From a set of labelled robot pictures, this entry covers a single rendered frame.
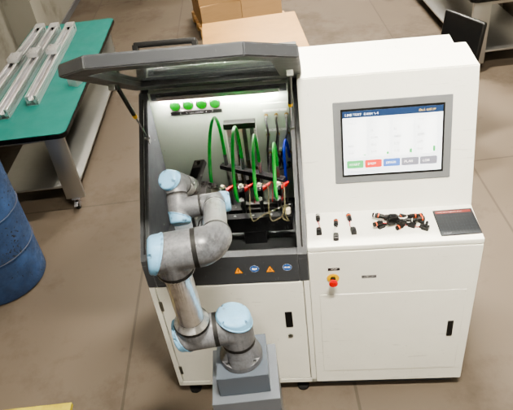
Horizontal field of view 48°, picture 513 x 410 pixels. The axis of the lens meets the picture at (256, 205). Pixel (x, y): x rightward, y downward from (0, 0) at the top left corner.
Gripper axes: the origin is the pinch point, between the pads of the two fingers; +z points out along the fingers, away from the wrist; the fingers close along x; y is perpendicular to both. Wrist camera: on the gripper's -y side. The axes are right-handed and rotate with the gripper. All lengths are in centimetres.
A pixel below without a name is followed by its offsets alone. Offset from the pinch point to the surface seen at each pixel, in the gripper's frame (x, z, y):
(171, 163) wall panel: -39, 29, -22
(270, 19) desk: -63, 215, -188
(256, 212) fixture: 4.4, 30.0, 5.6
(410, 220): 69, 40, 13
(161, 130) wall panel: -36, 15, -34
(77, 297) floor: -148, 89, 39
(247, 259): 5.6, 16.6, 27.0
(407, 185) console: 68, 43, -3
